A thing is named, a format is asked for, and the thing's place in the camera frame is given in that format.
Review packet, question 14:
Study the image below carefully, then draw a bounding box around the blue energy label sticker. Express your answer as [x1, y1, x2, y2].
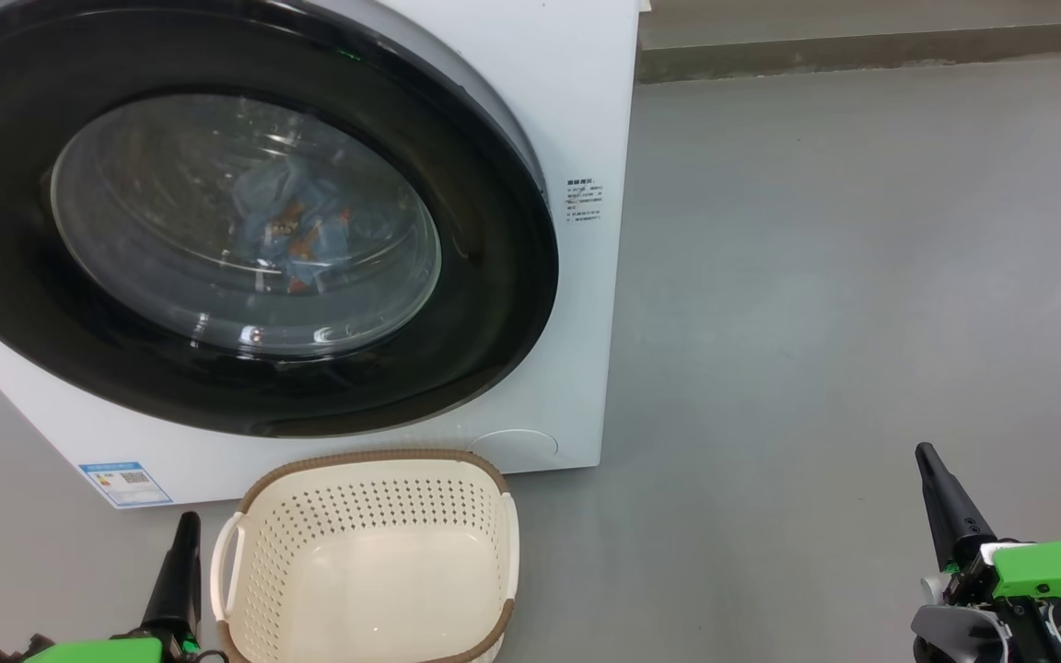
[79, 461, 174, 509]

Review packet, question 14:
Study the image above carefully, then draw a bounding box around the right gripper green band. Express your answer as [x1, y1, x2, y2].
[915, 443, 1061, 613]

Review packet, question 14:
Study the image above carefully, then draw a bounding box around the black round glass washer door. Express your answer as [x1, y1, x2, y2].
[0, 0, 559, 439]

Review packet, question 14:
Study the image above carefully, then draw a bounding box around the white front-load washing machine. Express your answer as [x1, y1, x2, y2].
[0, 0, 640, 509]

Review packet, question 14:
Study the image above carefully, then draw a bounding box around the blue patterned garment pale lining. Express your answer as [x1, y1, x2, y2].
[234, 157, 353, 292]

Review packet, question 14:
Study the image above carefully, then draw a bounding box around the cream perforated laundry basket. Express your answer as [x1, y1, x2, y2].
[211, 449, 520, 663]

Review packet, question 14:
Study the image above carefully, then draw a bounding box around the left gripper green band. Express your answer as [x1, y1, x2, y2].
[22, 512, 203, 663]

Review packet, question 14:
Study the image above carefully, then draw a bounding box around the round white filter cover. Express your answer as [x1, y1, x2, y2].
[461, 429, 559, 472]

